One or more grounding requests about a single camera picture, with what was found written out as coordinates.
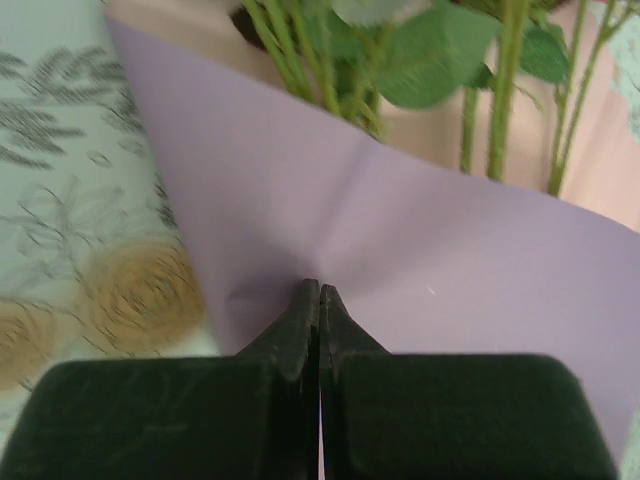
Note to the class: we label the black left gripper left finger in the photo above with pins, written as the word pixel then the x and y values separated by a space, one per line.
pixel 150 425

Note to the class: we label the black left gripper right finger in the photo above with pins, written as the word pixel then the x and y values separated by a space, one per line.
pixel 450 425

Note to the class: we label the purple wrapping paper sheet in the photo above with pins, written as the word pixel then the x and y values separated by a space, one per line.
pixel 400 225

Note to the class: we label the fake flower bouquet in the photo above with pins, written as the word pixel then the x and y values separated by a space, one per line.
pixel 425 65

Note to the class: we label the floral printed tablecloth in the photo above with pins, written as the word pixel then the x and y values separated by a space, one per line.
pixel 60 150

